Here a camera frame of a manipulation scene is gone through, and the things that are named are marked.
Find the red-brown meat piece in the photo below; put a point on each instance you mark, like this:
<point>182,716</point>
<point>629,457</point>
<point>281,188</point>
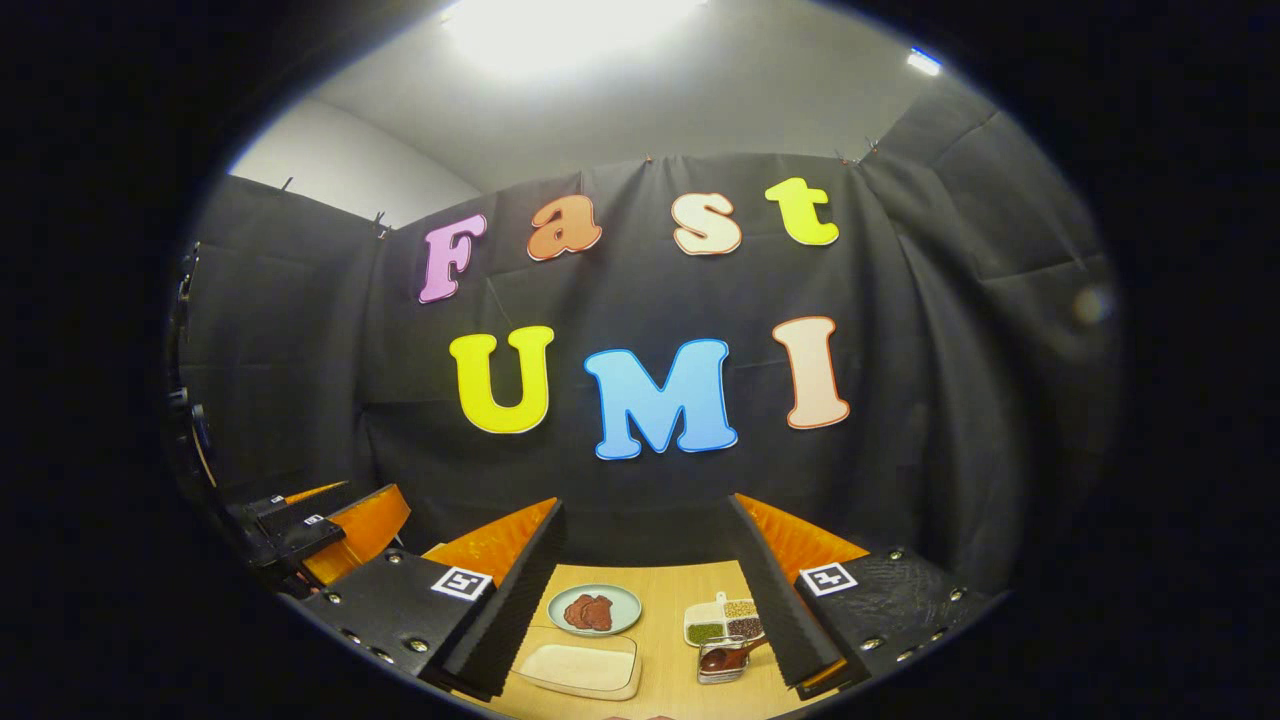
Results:
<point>601,612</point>
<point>576,612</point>

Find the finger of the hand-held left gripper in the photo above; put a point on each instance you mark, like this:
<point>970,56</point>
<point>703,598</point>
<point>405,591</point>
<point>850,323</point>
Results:
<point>300,535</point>
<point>270,503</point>

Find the brown wooden spoon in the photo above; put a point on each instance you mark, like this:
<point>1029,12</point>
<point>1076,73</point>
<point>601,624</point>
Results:
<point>725,658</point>

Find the small ceiling light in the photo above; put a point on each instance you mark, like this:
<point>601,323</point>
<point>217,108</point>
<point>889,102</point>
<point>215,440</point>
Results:
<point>924,61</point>

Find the pale green plate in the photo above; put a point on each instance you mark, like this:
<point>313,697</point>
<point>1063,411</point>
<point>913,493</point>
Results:
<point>625,605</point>

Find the cream rectangular tray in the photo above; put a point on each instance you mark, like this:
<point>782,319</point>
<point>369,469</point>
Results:
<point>530,680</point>

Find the clear chopstick holder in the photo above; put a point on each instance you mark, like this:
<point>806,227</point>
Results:
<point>720,676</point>

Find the large ceiling light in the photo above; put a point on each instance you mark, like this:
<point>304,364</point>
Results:
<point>570,35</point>

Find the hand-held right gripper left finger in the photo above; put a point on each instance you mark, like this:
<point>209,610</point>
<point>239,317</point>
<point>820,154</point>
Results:
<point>520,610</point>

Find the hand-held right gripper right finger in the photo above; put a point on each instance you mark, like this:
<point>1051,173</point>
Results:
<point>780,610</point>

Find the white divided bean dish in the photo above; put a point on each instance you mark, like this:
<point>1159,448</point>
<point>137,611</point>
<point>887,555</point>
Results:
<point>705,632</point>

